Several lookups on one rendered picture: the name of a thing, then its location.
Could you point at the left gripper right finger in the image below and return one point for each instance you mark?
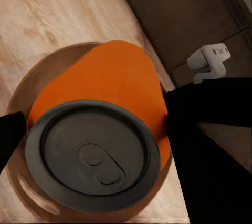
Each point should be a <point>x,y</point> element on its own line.
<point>216,188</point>

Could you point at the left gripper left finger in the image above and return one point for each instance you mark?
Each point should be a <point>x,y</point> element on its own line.
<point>12,129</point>

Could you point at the can of soda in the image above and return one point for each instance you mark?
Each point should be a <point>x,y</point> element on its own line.
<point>97,134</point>

